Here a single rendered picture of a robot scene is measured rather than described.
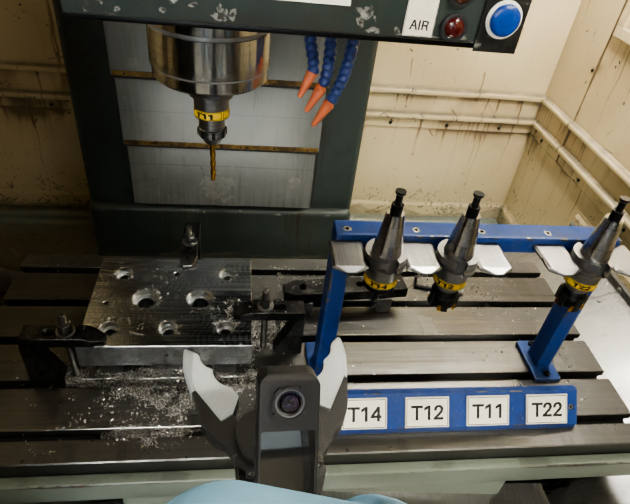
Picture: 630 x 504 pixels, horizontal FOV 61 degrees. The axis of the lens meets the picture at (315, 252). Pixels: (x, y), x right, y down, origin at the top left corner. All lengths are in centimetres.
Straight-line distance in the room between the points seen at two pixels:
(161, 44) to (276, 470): 51
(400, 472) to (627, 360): 67
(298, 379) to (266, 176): 101
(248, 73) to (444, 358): 67
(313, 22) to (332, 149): 85
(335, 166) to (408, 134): 47
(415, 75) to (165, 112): 80
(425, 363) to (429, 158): 96
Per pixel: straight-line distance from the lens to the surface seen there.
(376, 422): 94
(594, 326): 148
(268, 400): 39
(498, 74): 182
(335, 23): 55
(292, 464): 42
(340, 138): 137
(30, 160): 192
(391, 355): 108
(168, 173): 137
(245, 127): 129
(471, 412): 99
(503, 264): 84
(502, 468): 104
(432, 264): 79
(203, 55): 69
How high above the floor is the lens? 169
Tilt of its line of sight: 39 degrees down
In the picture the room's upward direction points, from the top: 7 degrees clockwise
